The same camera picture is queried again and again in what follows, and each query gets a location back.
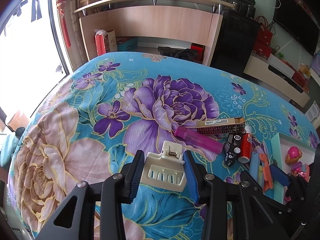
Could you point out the black water dispenser cabinet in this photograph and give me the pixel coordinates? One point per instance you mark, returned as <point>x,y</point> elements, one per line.
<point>236,38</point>

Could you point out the red gift bag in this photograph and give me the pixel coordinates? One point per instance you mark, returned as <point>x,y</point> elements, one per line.
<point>263,40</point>

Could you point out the magenta lighter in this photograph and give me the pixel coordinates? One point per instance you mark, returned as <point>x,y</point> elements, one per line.
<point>198,139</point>

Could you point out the floral blue tablecloth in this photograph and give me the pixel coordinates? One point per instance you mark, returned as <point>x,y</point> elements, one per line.
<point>119,103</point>

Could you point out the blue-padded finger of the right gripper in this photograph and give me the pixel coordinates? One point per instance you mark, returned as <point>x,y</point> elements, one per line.
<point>279,175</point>

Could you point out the pink dog toy figure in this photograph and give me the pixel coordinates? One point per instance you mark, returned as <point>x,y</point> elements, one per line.
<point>299,173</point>

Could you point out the red white glue bottle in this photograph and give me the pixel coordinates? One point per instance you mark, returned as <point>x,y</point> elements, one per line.
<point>246,146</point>

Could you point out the black toy car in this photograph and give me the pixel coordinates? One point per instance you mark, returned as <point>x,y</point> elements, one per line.
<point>232,148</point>

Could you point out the cream TV stand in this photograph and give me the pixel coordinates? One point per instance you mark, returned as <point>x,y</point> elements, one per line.
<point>258,69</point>

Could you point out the red paper bag floor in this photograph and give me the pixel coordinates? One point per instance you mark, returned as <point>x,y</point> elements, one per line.
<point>105,41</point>

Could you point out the cream hair claw clip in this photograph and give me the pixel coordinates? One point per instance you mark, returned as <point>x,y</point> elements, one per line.
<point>165,170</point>

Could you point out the black bag under desk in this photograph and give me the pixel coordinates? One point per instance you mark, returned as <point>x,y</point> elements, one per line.
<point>184,54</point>

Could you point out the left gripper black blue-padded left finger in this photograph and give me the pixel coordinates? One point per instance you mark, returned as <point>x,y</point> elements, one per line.
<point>74,217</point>

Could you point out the black wall television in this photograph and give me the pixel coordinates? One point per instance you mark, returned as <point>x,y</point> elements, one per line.
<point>296,21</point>

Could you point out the wooden curved shelf desk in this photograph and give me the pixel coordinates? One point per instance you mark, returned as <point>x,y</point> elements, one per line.
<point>159,21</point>

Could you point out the white flat box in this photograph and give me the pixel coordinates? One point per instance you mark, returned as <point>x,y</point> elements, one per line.
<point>281,66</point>

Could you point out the gold black patterned box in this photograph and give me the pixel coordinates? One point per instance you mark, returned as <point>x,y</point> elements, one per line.
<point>221,126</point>

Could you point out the red hanging knot ornament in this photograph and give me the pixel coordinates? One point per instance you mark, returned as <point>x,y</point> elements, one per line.
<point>60,4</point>

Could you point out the teal storage box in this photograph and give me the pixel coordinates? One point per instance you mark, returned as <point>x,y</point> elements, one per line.
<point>127,43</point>

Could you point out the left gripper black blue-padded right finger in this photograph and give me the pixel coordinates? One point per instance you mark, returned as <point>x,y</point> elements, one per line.
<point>255,216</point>

